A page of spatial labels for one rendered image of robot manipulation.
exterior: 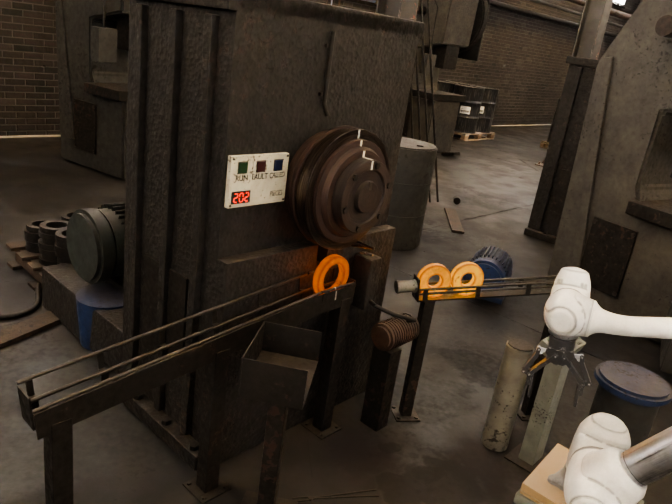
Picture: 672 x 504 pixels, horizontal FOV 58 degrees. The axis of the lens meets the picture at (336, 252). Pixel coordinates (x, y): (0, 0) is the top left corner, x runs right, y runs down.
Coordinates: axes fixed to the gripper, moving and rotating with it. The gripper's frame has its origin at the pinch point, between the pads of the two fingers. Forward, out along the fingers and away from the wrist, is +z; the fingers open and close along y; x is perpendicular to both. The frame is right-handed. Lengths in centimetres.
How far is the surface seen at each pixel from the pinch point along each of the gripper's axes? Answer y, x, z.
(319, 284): -89, 29, -13
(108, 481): -148, -22, 60
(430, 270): -52, 70, -15
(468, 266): -37, 79, -17
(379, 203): -70, 39, -46
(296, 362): -82, -8, 4
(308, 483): -81, 12, 63
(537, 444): 3, 68, 54
